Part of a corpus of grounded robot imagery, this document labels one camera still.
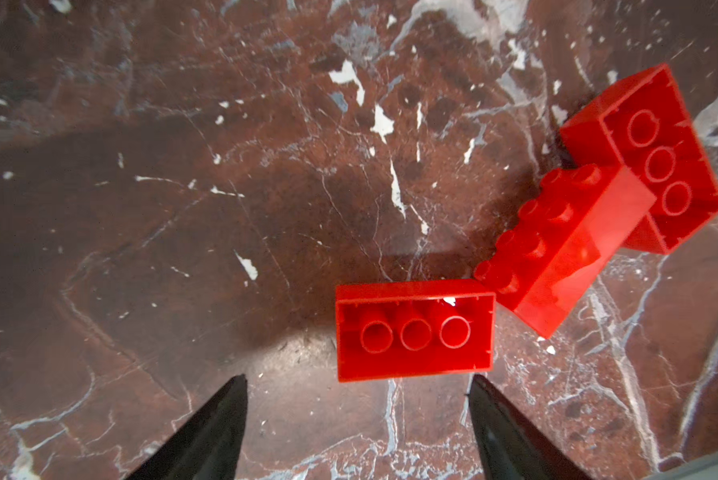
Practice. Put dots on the red lego brick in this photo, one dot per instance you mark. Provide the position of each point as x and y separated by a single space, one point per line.
643 123
412 329
563 239

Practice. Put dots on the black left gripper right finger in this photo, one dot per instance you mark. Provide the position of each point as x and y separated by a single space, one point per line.
510 445

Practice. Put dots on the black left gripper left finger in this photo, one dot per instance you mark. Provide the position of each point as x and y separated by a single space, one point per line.
208 446

